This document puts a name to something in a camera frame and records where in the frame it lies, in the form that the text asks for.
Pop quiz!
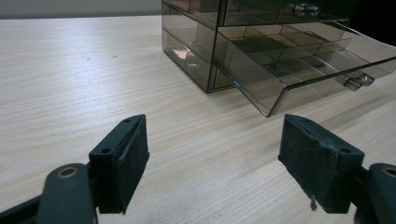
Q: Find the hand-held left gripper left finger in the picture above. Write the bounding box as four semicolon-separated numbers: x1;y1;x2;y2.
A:
88;113;150;216

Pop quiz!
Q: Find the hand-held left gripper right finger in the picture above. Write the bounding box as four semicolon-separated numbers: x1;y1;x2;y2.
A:
277;113;365;215

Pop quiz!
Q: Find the smoky acrylic drawer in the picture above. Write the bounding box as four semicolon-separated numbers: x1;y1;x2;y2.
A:
213;21;396;119
222;0;359;27

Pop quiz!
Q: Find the smoky transparent acrylic drawer cabinet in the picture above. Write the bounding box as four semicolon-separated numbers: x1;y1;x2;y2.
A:
161;0;359;94

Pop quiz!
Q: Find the closed smoky acrylic drawer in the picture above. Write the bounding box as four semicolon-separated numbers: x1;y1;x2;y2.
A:
222;0;359;27

